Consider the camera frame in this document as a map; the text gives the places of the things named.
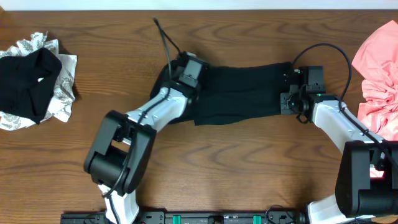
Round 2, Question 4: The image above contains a black shirt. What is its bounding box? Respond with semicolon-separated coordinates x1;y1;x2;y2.
149;61;295;126

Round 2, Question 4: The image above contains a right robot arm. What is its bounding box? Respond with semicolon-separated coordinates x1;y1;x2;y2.
280;66;397;223

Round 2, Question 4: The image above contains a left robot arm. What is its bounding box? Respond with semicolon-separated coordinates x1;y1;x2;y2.
83;52;210;223

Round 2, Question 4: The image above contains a pink garment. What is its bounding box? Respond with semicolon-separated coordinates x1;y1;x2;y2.
351;19;398;178

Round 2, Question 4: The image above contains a white leaf-patterned cloth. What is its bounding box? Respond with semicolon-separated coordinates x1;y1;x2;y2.
1;32;77;131

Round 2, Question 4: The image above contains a black folded garment on left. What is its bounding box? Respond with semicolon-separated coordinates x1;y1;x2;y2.
1;48;62;124

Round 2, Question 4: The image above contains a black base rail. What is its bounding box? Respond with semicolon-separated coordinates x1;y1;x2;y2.
60;210;308;224

